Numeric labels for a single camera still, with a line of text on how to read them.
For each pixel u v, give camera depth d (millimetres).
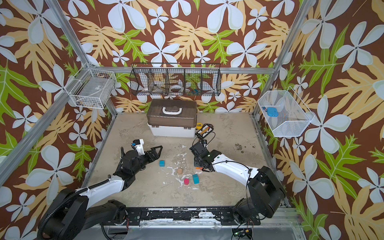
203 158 640
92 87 862
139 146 768
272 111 854
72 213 416
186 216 750
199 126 1082
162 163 915
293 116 782
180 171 887
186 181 858
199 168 899
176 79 978
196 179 866
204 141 779
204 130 1078
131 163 651
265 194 424
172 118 890
